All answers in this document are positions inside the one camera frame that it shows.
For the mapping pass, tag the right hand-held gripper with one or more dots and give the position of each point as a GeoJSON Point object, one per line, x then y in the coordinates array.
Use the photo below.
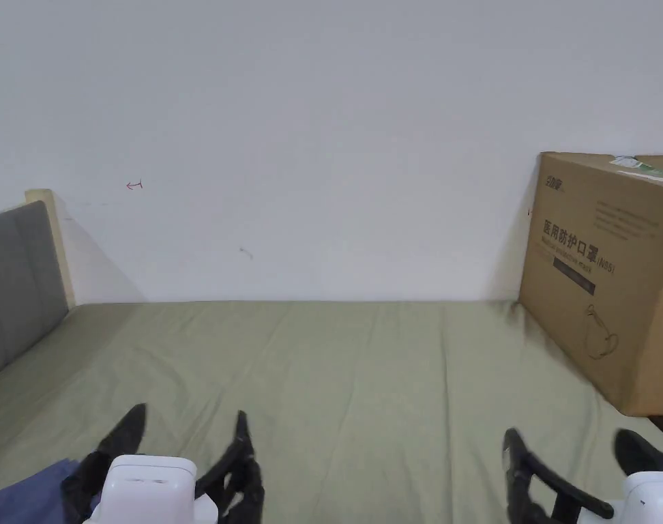
{"type": "Point", "coordinates": [652, 499]}

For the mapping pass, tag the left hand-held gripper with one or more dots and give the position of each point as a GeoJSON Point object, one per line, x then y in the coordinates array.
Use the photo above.
{"type": "Point", "coordinates": [146, 491]}

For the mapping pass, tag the dark blue shirt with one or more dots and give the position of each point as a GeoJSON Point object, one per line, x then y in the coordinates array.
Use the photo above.
{"type": "Point", "coordinates": [23, 499]}

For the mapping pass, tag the large brown cardboard carton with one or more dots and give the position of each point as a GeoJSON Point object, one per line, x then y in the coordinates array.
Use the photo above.
{"type": "Point", "coordinates": [610, 273]}

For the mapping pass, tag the grey padded headboard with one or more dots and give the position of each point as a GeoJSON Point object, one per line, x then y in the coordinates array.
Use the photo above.
{"type": "Point", "coordinates": [15, 284]}

